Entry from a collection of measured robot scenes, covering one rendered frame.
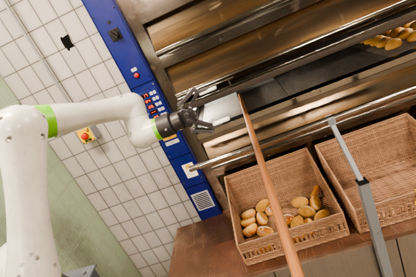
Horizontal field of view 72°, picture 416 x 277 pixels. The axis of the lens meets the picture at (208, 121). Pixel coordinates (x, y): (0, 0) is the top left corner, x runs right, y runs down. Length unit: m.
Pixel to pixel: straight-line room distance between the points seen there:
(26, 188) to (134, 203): 1.33
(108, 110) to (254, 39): 0.90
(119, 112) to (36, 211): 0.46
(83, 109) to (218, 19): 0.86
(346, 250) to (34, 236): 1.33
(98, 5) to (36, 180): 1.06
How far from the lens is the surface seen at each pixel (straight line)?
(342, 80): 1.80
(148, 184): 2.01
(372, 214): 1.47
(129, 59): 1.67
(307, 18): 1.69
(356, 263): 1.74
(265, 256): 1.66
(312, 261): 1.66
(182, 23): 1.62
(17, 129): 0.84
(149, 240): 2.33
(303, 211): 1.76
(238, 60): 1.62
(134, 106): 1.16
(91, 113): 1.09
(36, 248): 0.90
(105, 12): 1.68
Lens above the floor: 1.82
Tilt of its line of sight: 20 degrees down
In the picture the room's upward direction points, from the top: 25 degrees counter-clockwise
